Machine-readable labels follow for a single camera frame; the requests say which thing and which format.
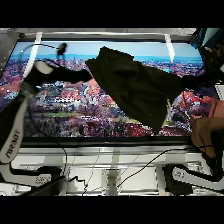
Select dark green pants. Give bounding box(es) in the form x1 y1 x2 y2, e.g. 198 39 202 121
84 46 188 135

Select silver frame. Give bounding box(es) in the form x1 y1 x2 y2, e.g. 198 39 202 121
0 28 224 197

